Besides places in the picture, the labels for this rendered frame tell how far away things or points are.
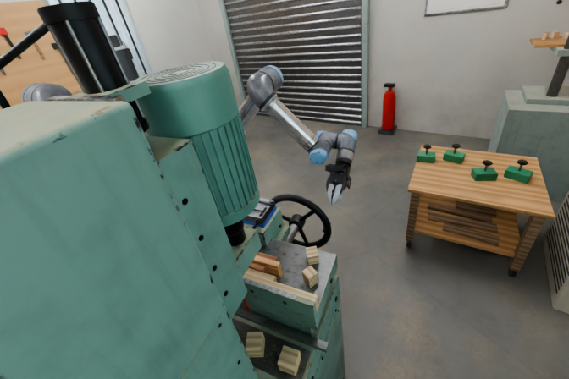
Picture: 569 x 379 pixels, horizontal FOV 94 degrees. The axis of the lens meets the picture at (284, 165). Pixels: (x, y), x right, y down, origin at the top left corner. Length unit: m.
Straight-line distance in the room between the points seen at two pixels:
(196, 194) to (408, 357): 1.47
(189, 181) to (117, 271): 0.17
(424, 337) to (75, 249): 1.68
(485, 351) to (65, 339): 1.75
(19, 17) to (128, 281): 3.61
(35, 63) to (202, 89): 3.43
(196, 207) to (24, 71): 3.43
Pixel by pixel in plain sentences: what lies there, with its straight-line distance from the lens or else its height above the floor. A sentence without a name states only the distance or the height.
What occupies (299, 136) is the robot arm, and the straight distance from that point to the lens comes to 1.14.
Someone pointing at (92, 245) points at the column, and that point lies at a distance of 0.34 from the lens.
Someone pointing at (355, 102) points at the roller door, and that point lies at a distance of 3.68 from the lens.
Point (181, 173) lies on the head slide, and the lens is 0.45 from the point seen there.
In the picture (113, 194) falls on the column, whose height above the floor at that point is 1.44.
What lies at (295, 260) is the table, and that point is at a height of 0.90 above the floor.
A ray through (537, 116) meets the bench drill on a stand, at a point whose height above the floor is 0.67.
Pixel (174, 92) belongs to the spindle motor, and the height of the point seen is 1.49.
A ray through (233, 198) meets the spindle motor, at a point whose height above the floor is 1.26.
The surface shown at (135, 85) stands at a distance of 0.44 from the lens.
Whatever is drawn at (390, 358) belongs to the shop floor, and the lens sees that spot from 1.73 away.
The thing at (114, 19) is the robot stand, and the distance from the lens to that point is 1.38.
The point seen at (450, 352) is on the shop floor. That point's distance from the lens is 1.81.
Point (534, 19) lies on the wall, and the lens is 3.32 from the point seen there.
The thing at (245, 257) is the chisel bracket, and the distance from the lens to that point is 0.73.
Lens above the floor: 1.59
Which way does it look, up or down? 31 degrees down
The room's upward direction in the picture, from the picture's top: 10 degrees counter-clockwise
